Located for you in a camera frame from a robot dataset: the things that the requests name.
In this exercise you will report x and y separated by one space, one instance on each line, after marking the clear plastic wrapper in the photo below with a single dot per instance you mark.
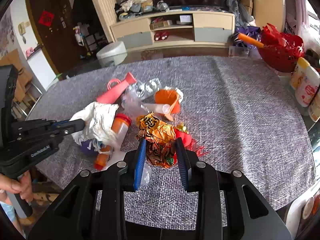
135 94

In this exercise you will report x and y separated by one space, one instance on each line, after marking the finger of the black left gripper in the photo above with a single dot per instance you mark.
67 127

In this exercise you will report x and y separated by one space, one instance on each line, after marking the white tissue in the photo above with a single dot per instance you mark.
98 118

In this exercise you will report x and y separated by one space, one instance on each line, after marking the orange gold foil wrapper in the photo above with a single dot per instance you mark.
160 140

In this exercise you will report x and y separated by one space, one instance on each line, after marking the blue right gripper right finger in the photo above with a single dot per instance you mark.
183 164

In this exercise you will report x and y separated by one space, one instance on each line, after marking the white lotion bottle red label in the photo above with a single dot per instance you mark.
308 87

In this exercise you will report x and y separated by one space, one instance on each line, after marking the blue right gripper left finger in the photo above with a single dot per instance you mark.
140 156

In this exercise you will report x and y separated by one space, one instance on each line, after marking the orange stick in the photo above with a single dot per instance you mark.
250 40

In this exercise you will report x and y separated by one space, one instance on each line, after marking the pink plastic whistle tube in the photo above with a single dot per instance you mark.
115 88

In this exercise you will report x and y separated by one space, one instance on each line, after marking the dark brown door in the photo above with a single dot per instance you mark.
51 21

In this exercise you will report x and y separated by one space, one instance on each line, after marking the white plastic tube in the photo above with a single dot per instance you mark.
158 108

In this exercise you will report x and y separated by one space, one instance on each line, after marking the red decorative basket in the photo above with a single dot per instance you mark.
281 51

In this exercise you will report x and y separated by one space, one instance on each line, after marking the beige tv cabinet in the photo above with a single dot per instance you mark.
176 29

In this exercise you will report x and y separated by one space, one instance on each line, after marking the orange bottle red cap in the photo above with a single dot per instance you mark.
109 155

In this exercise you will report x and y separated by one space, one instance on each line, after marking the red tassel ornament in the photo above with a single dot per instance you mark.
188 141

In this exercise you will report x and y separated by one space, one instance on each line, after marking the person's left hand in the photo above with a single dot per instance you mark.
22 187

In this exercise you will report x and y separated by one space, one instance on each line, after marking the yellow cream bottle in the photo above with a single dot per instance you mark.
298 73

